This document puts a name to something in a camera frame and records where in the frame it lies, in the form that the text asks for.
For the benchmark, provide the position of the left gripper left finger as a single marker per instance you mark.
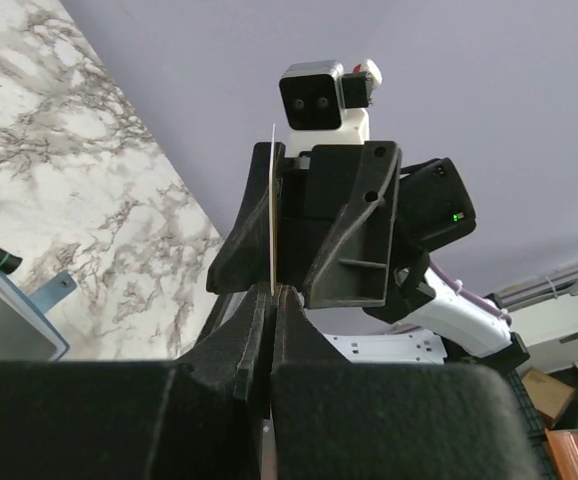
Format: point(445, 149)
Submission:
point(197, 417)

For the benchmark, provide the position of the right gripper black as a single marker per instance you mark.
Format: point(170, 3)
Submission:
point(335, 226)

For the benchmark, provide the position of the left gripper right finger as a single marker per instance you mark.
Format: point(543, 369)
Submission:
point(335, 419)

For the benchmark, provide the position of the blue leather card holder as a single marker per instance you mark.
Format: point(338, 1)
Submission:
point(26, 334)

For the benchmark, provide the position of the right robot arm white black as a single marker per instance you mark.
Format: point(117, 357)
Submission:
point(434, 218)

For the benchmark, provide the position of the cardboard box background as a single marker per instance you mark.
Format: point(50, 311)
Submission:
point(550, 396)

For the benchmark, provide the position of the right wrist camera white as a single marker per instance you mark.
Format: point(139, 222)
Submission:
point(325, 105)

